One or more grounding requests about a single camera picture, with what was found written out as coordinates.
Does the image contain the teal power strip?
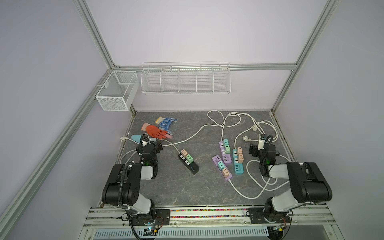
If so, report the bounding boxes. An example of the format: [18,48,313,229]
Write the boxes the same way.
[232,149,244,175]

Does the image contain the purple power strip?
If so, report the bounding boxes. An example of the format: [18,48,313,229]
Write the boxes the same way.
[219,141,232,166]
[212,155,233,181]

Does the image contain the black power strip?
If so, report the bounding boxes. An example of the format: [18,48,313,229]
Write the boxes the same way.
[178,154,200,175]

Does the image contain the white wire basket rack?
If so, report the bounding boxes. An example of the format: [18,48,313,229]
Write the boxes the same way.
[141,62,232,95]

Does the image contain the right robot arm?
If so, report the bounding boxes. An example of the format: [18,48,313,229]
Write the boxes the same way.
[249,144,333,218]

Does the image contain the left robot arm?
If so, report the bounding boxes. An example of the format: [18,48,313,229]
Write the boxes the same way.
[102,139,163,220]

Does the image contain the green charger on rear strip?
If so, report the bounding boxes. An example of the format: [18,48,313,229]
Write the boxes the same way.
[225,145,231,154]

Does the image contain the pink glove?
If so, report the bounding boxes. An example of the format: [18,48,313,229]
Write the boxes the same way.
[142,123,173,139]

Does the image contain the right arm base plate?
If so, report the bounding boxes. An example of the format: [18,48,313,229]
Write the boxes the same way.
[246,207,291,224]

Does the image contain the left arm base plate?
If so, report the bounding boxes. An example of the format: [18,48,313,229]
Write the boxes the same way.
[131,208,171,226]

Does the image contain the green USB charger plug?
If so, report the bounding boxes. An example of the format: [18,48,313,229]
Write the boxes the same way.
[186,154,194,164]

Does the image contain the purple power strip rear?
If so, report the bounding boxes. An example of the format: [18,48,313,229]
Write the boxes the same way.
[219,141,232,166]

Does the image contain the teal dustpan scoop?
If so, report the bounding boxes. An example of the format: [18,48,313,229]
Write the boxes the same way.
[131,135,157,144]

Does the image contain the pink USB charger plug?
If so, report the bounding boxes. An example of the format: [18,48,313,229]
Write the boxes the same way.
[181,149,188,157]

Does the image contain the red rubber glove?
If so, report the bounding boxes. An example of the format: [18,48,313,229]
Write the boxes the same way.
[146,125,168,140]

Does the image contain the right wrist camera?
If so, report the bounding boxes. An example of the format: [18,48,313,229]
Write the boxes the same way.
[258,134,268,150]

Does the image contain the purple power strip front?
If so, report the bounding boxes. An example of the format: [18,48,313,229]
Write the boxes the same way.
[212,155,233,181]

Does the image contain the blue patterned glove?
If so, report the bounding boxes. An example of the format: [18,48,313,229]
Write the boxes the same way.
[159,118,178,136]

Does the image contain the white mesh box basket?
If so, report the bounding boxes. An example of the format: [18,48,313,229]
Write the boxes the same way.
[96,71,140,112]

